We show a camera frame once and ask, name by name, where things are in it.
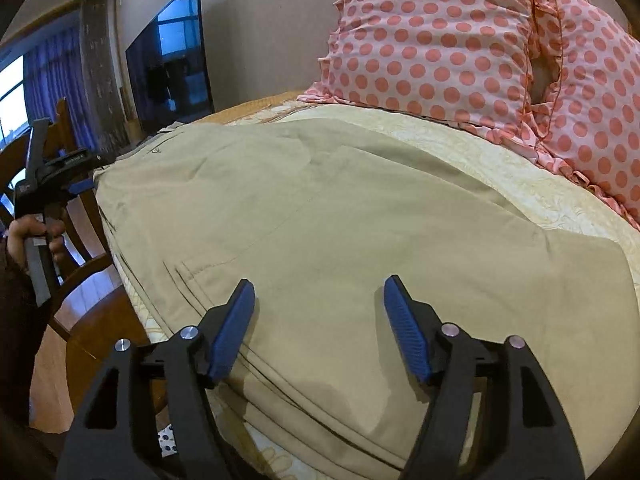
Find beige khaki pants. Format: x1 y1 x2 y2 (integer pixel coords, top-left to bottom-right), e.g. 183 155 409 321
92 119 640 480

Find person's left hand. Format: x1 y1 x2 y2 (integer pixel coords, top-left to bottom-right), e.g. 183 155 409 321
5 213 68 271

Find wooden chair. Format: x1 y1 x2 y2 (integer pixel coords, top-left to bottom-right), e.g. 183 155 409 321
1 99 148 410

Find cream patterned bed sheet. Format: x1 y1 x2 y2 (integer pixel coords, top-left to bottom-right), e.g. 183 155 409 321
114 90 640 480

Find blue window curtain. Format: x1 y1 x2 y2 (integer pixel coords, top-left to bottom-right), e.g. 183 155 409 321
23 26 98 151

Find right pink polka-dot pillow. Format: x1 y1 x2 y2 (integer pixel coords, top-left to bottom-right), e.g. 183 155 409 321
532 0 639 226

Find pink polka-dot pillow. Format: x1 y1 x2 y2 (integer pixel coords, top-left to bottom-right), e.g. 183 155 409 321
300 0 536 150
532 0 639 226

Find left pink polka-dot pillow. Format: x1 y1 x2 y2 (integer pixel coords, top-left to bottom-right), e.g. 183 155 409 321
300 0 536 150

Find black wall television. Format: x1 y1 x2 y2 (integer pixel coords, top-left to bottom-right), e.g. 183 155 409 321
126 0 214 134

